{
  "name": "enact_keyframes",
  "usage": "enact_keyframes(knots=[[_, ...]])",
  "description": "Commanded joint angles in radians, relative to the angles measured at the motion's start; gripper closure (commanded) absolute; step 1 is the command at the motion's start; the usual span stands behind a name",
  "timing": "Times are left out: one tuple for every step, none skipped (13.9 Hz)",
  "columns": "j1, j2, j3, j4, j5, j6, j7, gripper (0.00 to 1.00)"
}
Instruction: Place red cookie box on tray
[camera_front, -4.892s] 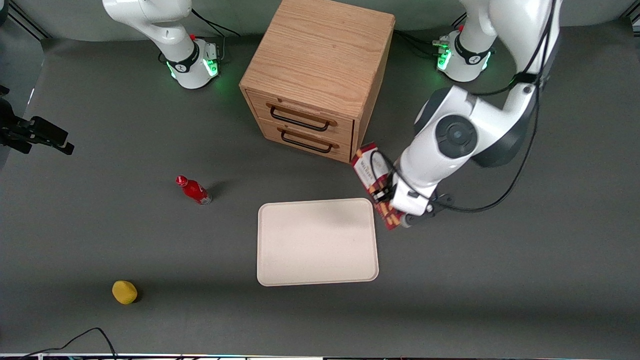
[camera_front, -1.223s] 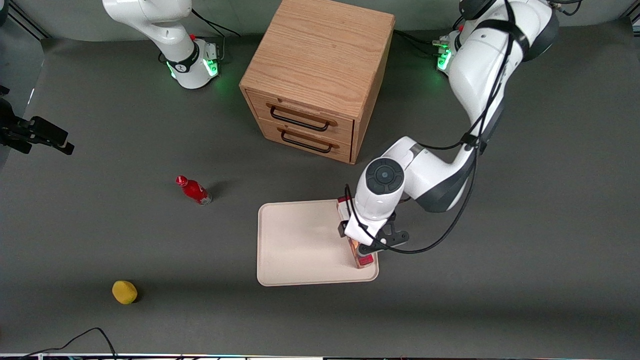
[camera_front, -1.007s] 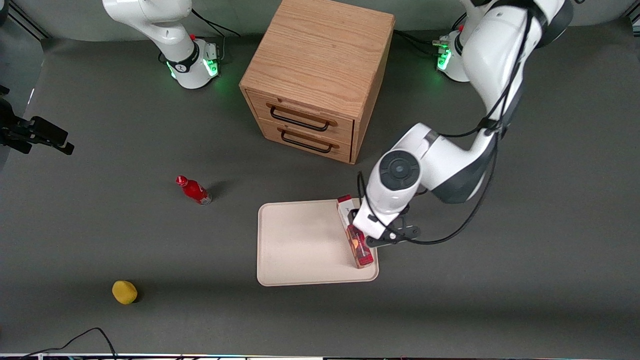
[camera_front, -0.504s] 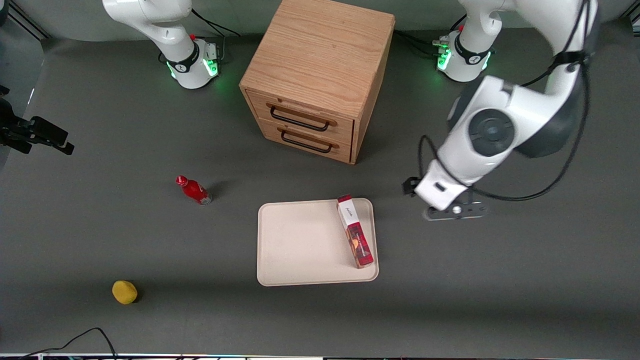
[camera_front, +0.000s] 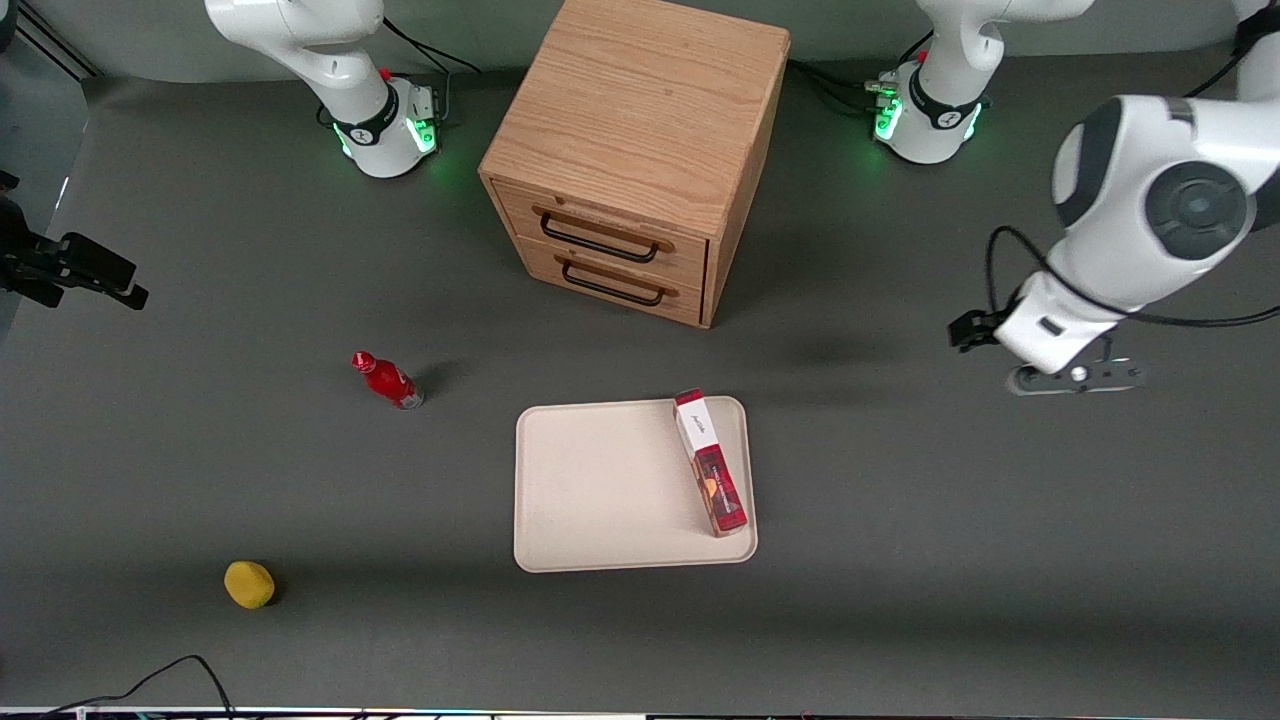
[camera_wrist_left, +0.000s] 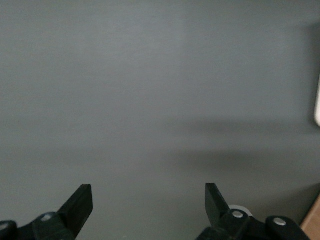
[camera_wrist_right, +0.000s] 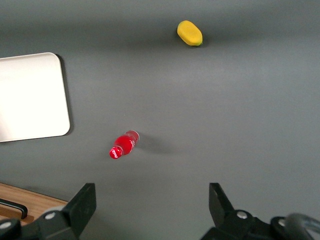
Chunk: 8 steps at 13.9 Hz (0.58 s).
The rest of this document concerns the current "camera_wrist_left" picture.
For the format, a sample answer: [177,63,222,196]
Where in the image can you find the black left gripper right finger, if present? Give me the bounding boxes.
[196,182,311,240]

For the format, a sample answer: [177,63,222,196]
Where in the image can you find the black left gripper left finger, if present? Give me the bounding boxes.
[0,184,94,240]

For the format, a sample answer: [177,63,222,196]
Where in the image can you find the beige rectangular tray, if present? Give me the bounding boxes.
[313,71,320,127]

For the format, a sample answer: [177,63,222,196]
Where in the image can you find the wooden two-drawer cabinet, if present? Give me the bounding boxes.
[300,198,320,240]

